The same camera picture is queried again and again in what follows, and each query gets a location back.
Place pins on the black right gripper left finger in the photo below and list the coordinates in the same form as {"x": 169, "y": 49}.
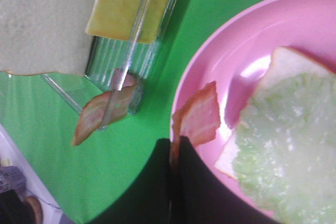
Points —
{"x": 146, "y": 200}

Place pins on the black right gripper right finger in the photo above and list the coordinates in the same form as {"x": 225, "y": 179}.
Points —
{"x": 201, "y": 198}

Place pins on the tray toy bacon strip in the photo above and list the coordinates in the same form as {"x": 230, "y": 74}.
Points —
{"x": 198, "y": 120}
{"x": 92, "y": 113}

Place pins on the green toy lettuce leaf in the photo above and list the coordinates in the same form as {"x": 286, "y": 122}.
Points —
{"x": 286, "y": 142}

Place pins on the toy bread slice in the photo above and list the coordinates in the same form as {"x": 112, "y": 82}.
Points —
{"x": 44, "y": 36}
{"x": 288, "y": 64}

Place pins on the green tablecloth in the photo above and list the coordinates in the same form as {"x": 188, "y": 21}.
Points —
{"x": 87, "y": 179}

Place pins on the pink round plate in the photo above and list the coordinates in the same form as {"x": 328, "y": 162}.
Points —
{"x": 237, "y": 55}

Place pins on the left clear plastic tray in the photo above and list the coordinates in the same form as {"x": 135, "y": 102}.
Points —
{"x": 109, "y": 62}

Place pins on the yellow toy cheese slice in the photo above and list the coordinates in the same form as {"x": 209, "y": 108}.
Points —
{"x": 114, "y": 19}

